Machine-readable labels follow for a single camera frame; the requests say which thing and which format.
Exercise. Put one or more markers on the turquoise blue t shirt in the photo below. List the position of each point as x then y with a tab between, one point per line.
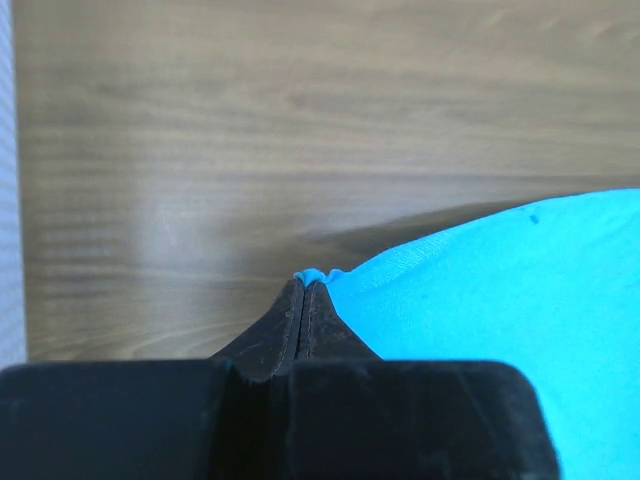
551	288

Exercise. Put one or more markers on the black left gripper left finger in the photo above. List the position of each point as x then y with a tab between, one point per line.
270	344

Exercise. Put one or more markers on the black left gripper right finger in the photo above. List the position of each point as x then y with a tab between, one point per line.
323	335

